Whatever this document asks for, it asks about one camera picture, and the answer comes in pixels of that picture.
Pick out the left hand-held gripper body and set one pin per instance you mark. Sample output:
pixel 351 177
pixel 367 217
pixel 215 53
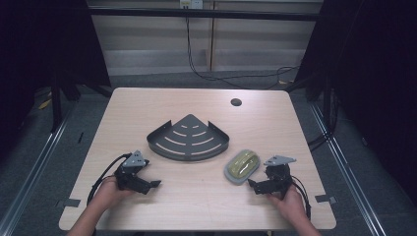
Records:
pixel 131 165

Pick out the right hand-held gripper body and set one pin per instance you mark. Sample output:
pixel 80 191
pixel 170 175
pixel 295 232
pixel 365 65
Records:
pixel 278 173

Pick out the dark grey corner shelf rack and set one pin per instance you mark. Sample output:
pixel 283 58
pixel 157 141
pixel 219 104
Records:
pixel 188 141

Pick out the person's right hand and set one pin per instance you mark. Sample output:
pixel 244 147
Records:
pixel 290 205

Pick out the person's left hand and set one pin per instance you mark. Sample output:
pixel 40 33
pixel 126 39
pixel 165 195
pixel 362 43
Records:
pixel 109 193

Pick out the grey tape strip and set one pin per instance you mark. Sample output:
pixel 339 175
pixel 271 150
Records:
pixel 72 203
pixel 325 198

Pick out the black table grommet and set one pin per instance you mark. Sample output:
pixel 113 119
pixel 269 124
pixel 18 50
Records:
pixel 236 102

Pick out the black stand leg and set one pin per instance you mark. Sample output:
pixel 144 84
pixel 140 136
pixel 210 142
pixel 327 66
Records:
pixel 56 105

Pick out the yellow floor tape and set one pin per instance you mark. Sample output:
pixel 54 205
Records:
pixel 45 104

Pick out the black curtain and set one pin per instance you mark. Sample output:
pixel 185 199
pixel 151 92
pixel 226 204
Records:
pixel 377 82
pixel 42 49

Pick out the black horizontal bar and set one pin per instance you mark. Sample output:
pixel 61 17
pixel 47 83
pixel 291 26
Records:
pixel 196 13

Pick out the metal floor rail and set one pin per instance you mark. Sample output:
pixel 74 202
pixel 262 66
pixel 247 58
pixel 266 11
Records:
pixel 347 170
pixel 36 167

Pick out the white wall socket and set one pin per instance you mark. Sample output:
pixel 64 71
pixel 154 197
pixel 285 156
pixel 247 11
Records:
pixel 191 4

